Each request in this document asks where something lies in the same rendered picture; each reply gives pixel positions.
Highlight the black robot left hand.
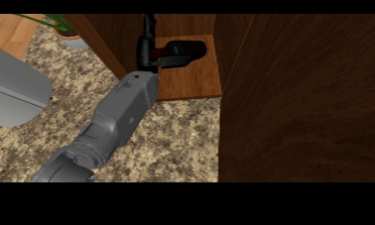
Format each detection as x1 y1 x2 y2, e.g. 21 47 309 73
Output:
135 13 198 74

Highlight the dark wine bottle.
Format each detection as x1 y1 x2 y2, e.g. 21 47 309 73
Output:
149 39 208 60

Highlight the brown wooden cabinet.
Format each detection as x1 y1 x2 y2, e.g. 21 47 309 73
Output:
62 13 256 102

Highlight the dark wooden cabinet door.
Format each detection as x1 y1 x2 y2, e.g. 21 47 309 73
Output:
217 13 375 183

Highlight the potted green plant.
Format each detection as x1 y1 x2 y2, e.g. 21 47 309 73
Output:
14 13 93 51

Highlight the pale grey appliance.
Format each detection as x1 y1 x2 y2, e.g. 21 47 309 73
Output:
0 49 55 128

